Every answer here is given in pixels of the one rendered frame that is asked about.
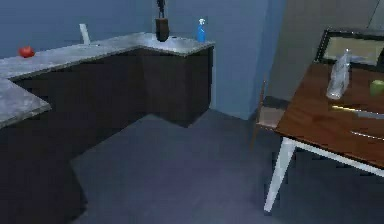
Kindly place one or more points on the blue spray bottle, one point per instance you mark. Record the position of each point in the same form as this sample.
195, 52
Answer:
201, 31

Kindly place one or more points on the dark cupboard with grey worktop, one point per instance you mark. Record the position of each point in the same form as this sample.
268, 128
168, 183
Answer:
110, 90

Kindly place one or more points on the dark brown vase with stems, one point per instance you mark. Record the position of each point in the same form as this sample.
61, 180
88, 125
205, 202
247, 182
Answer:
162, 28

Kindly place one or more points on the brown table with white legs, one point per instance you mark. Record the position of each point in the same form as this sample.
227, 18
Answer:
320, 116

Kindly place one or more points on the clear glass bottle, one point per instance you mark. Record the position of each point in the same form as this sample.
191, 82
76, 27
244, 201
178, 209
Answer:
339, 78

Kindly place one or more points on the black framed picture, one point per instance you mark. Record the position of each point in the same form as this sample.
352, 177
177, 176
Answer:
353, 48

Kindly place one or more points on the silver table knife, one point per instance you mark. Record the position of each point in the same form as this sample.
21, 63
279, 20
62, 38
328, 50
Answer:
366, 135

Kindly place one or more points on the red tomato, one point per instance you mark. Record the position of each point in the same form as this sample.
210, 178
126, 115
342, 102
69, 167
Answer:
26, 51

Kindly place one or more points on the green apple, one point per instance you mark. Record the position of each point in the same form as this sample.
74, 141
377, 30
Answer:
377, 87

